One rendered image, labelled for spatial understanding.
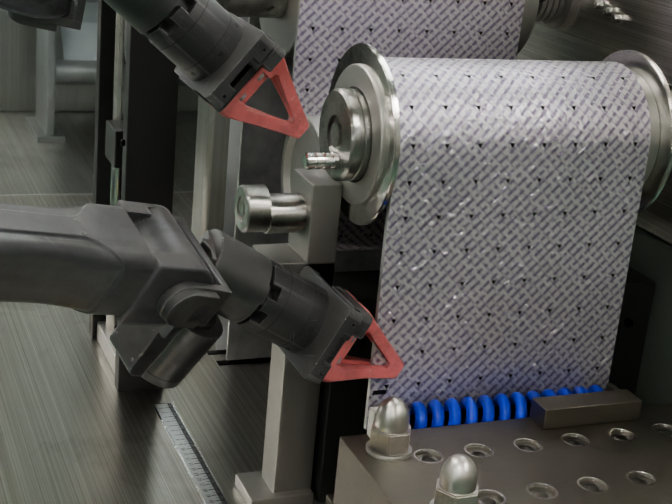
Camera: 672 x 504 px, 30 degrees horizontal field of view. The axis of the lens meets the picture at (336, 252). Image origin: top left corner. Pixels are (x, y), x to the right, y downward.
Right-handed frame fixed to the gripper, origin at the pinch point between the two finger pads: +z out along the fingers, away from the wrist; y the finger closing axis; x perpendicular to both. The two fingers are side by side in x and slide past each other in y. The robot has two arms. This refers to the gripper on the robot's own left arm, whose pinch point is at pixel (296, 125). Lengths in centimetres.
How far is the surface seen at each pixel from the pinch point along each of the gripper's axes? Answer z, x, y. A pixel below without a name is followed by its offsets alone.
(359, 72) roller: 0.6, 6.5, 1.1
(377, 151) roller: 3.9, 2.5, 6.1
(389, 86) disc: 0.9, 6.8, 6.1
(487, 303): 20.6, -0.4, 7.2
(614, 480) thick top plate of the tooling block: 29.9, -4.5, 22.2
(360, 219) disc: 8.4, -2.2, 3.3
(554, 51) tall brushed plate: 28.1, 25.9, -24.3
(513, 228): 17.6, 5.6, 7.2
